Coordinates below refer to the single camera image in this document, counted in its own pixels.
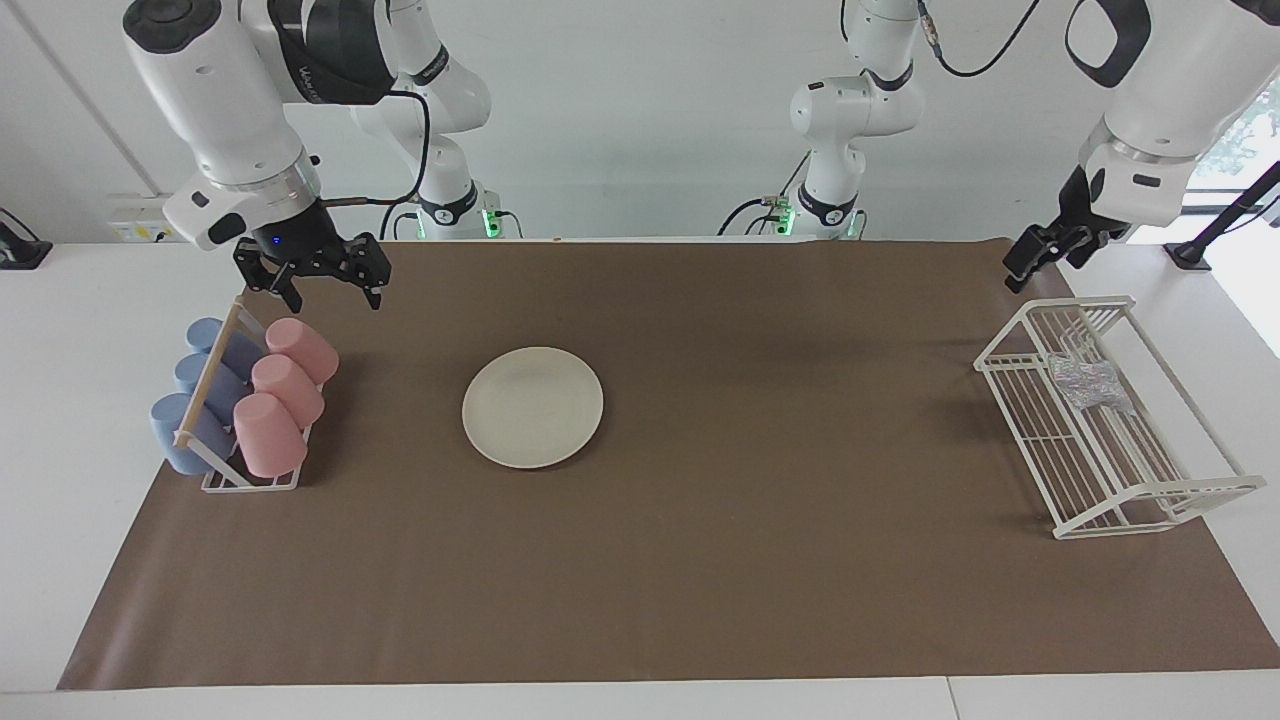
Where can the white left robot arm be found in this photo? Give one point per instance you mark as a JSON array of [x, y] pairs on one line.
[[1170, 90]]

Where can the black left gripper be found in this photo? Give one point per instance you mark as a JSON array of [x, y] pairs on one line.
[[1075, 230]]

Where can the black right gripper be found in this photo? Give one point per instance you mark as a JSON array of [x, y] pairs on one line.
[[300, 240]]

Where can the blue plastic cup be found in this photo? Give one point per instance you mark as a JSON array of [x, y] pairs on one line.
[[220, 385], [180, 435], [232, 345]]

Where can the pink plastic cup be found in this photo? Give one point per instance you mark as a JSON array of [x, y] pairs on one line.
[[290, 390], [268, 435], [303, 348]]

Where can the silver glitter sponge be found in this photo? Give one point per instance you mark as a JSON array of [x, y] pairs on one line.
[[1090, 382]]

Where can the cream round plate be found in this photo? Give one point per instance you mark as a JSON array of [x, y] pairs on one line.
[[532, 407]]

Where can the white wall socket box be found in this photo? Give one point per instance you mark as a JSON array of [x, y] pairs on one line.
[[135, 225]]

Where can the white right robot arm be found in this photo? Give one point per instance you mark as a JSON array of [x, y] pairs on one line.
[[230, 90]]

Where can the black table clamp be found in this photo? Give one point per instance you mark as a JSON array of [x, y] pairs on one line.
[[20, 250]]

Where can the brown table mat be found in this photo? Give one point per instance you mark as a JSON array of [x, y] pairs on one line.
[[700, 560]]

